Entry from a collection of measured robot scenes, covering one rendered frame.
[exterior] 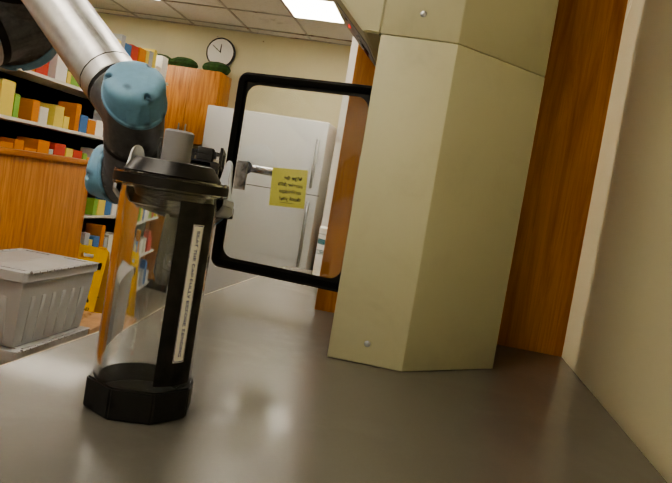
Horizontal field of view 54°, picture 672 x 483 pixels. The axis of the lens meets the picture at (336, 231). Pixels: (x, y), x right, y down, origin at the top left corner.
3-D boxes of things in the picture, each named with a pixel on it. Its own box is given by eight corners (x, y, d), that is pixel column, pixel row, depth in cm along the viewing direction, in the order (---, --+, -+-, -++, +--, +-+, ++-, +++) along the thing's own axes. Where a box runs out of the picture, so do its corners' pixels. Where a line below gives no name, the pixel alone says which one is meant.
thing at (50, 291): (92, 327, 331) (102, 262, 330) (16, 352, 272) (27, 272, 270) (16, 311, 338) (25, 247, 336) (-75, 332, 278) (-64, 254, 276)
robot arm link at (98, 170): (102, 111, 90) (182, 135, 91) (103, 168, 98) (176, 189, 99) (79, 150, 85) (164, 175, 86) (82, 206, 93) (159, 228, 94)
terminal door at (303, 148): (349, 295, 127) (384, 86, 125) (209, 265, 137) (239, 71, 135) (350, 294, 128) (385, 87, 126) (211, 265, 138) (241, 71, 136)
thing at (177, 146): (213, 208, 60) (225, 135, 60) (109, 191, 59) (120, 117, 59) (220, 205, 69) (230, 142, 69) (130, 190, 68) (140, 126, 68)
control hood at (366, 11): (395, 79, 126) (404, 26, 126) (380, 33, 94) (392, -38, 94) (336, 70, 128) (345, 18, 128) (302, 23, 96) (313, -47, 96)
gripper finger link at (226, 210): (229, 154, 64) (199, 158, 72) (219, 215, 64) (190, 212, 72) (259, 161, 66) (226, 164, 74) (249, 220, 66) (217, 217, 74)
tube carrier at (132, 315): (189, 419, 60) (226, 185, 59) (66, 404, 59) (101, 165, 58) (201, 384, 71) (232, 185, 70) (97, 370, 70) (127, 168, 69)
